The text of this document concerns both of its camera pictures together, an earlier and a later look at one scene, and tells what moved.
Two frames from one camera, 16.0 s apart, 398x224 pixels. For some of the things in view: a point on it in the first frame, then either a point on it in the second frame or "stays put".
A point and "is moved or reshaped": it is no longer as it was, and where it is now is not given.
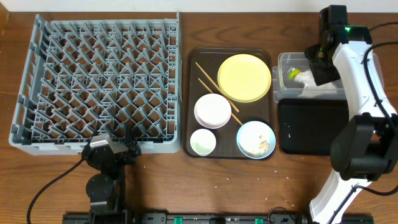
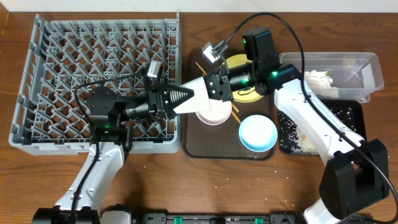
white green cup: (203, 142) to (199, 101)
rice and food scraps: (263, 146) to (294, 140)
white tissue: (312, 90) stays put
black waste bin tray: (308, 126) stays put
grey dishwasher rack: (84, 78) stays put
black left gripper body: (117, 154) to (153, 101)
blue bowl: (255, 139) is moved or reshaped
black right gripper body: (323, 70) to (226, 92)
